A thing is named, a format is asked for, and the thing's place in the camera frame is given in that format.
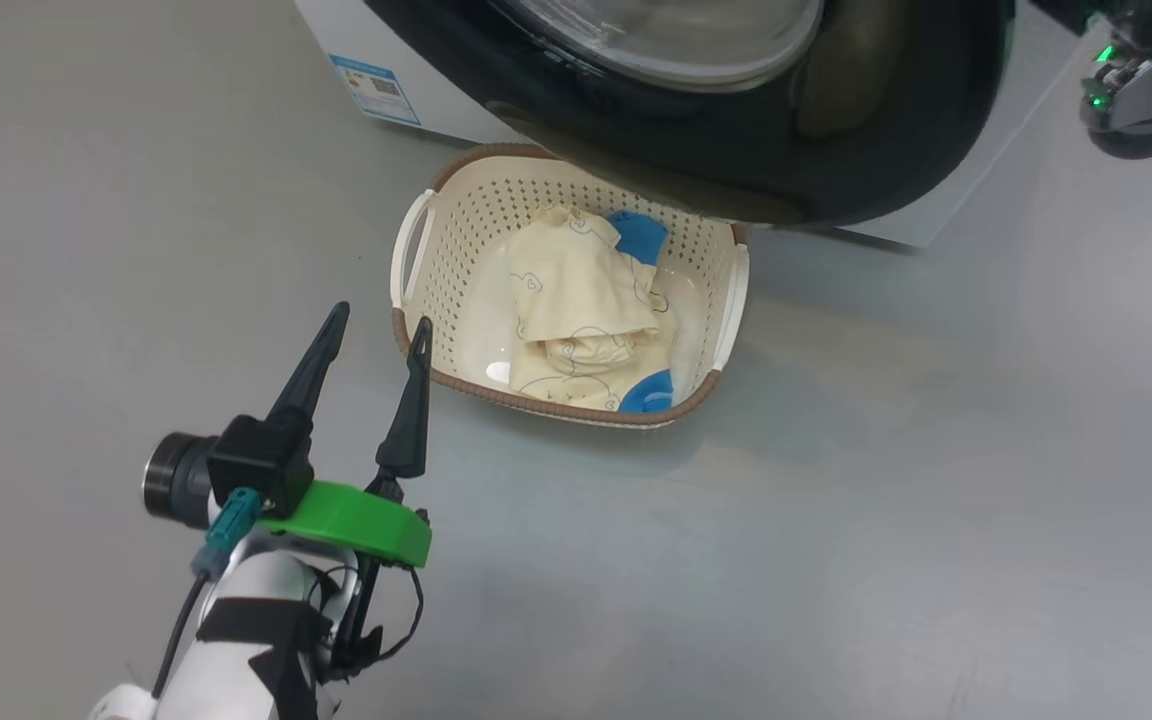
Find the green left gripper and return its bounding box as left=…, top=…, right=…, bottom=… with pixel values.
left=258, top=302, right=434, bottom=569

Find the cream garment with blue cuffs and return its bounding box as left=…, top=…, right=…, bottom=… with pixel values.
left=508, top=205, right=679, bottom=373

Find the black round washing machine door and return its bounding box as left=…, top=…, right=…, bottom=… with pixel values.
left=364, top=0, right=1017, bottom=229

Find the cream perforated laundry basket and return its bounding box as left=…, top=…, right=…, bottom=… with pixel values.
left=391, top=143, right=750, bottom=429

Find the white front-load washing machine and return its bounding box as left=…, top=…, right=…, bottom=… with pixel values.
left=294, top=0, right=1107, bottom=249

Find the clear glass door window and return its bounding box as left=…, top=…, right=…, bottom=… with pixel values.
left=496, top=0, right=827, bottom=93

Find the blue white energy label sticker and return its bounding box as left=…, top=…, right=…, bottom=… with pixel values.
left=329, top=55, right=424, bottom=127

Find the teal connector left camera cable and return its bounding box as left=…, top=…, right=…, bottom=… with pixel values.
left=151, top=488, right=264, bottom=701

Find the thin black left gripper cable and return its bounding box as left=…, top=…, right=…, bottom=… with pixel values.
left=311, top=560, right=427, bottom=683

